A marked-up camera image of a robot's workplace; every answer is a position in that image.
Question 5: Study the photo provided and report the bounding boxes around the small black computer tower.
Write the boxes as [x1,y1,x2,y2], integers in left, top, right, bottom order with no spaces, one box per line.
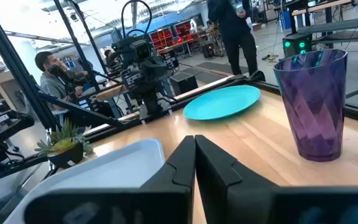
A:
[201,43,216,59]

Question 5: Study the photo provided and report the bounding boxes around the wooden top workbench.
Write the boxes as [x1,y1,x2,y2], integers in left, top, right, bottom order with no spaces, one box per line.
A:
[290,0,358,44]

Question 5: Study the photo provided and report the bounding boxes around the shelf with red bins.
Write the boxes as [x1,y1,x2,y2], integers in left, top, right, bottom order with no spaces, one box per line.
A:
[149,19,198,52]

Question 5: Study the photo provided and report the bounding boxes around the black station frame beams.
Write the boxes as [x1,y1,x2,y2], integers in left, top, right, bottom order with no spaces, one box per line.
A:
[0,0,130,131]

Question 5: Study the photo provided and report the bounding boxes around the purple faceted plastic cup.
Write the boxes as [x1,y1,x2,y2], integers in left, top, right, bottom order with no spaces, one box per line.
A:
[273,49,349,162]

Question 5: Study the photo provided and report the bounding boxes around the succulent in black pot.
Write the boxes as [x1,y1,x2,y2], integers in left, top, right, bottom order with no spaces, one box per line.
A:
[34,119,94,169]

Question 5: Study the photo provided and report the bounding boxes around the teal plastic plate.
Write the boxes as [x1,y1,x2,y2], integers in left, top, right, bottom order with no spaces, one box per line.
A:
[183,85,262,121]

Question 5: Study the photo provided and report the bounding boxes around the person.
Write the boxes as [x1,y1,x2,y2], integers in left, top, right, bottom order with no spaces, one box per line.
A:
[34,51,88,113]
[206,0,259,77]
[103,49,119,68]

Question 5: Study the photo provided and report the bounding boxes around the black computer with green lights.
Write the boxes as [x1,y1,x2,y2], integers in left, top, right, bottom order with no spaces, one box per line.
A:
[283,32,313,58]

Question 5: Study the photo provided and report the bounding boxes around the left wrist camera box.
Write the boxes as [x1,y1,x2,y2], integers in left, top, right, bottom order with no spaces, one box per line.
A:
[129,39,154,62]

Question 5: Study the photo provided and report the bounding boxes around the white plastic tray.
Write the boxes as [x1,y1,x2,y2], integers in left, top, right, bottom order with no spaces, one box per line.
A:
[3,138,167,224]

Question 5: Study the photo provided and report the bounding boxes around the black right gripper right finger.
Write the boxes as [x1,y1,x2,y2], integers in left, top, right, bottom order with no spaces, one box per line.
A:
[195,134,358,224]

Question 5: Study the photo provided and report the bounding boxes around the black box on floor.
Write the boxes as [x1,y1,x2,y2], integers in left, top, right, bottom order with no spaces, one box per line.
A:
[168,71,199,96]

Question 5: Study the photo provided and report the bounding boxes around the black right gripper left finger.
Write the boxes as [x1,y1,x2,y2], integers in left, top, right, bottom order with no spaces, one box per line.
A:
[23,135,196,224]

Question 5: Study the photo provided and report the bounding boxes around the black floor mat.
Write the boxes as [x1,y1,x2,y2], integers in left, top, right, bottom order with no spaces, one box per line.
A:
[178,61,250,85]

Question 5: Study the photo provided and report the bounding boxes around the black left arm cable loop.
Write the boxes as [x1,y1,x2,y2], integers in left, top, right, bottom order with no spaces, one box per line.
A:
[121,0,153,40]

